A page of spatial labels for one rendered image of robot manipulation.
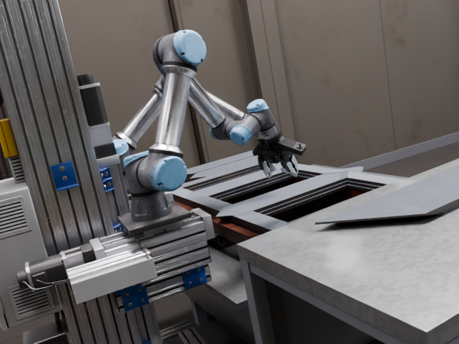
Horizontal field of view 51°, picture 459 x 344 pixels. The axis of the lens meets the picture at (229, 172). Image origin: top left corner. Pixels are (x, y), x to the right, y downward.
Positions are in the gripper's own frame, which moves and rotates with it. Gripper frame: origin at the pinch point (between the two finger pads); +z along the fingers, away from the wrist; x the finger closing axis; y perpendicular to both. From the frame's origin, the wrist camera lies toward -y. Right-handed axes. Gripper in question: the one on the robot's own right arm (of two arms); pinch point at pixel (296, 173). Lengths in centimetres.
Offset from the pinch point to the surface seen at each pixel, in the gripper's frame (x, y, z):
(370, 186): -32.1, -6.7, 34.8
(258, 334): 75, -34, -5
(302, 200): -11.5, 16.2, 25.5
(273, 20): -266, 193, 16
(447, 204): 32, -74, -15
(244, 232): 25.9, 17.5, 9.8
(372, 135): -313, 171, 197
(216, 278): 46, 22, 17
